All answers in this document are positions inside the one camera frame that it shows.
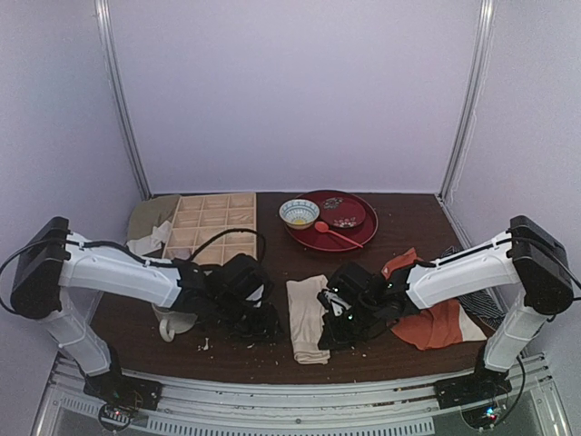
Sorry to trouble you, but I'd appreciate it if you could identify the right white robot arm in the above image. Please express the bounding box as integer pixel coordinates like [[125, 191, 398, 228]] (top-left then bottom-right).
[[318, 215, 580, 373]]

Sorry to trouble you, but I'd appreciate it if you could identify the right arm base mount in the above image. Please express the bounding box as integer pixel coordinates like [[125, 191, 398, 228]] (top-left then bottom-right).
[[434, 366, 512, 410]]

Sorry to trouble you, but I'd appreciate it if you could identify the wooden compartment tray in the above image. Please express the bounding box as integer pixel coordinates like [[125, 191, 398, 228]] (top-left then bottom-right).
[[162, 193, 257, 264]]

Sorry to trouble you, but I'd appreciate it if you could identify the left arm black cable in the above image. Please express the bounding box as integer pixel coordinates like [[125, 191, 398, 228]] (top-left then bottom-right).
[[0, 228, 267, 314]]

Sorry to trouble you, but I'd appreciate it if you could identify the blue patterned bowl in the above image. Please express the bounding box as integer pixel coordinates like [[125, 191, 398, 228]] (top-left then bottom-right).
[[279, 199, 320, 230]]

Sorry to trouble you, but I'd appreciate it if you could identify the round red tray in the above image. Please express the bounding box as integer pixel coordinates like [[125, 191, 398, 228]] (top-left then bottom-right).
[[286, 190, 379, 253]]

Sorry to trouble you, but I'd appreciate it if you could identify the striped dark underwear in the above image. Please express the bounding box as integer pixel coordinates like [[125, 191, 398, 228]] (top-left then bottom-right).
[[442, 245, 507, 331]]

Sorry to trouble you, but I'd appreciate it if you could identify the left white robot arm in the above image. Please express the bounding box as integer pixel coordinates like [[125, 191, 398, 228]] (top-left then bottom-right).
[[5, 217, 281, 377]]

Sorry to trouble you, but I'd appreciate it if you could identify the right aluminium frame post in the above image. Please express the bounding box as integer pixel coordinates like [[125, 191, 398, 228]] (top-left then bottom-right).
[[439, 0, 496, 203]]

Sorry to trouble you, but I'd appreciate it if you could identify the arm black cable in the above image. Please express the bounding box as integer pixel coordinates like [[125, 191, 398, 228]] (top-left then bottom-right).
[[0, 228, 267, 314], [498, 253, 581, 410]]

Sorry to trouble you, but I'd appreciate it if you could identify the left aluminium frame post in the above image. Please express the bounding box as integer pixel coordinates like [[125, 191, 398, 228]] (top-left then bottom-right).
[[94, 0, 152, 200]]

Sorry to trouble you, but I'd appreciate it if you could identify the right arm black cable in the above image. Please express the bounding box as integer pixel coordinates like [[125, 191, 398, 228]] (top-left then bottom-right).
[[498, 253, 581, 410]]

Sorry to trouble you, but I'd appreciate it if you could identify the red floral small plate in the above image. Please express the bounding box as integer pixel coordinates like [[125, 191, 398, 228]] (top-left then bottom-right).
[[319, 196, 367, 229]]

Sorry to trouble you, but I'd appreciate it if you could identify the olive cloth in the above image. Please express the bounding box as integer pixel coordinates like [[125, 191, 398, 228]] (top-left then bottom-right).
[[126, 194, 181, 255]]

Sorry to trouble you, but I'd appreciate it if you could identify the beige underwear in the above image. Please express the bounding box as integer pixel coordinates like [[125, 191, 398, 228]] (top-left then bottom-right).
[[286, 275, 330, 365]]

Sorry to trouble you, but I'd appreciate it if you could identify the orange underwear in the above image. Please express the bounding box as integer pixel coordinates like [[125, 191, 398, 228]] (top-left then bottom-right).
[[379, 247, 487, 351]]

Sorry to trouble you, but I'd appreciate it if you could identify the white ceramic mug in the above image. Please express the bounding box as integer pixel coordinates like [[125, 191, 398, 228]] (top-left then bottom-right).
[[152, 304, 198, 342]]

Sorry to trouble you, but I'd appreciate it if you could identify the aluminium frame post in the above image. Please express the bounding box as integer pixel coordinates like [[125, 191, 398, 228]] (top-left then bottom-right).
[[94, 0, 152, 200], [439, 0, 496, 203]]

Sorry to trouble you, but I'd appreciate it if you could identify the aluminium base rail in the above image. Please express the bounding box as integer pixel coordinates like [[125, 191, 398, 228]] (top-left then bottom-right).
[[31, 354, 573, 435]]

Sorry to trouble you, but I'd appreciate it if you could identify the red plastic spoon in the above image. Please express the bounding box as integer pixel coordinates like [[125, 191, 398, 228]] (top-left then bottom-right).
[[314, 221, 363, 248]]

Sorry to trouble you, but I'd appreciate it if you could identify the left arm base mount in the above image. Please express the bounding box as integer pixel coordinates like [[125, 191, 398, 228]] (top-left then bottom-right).
[[84, 362, 162, 411]]

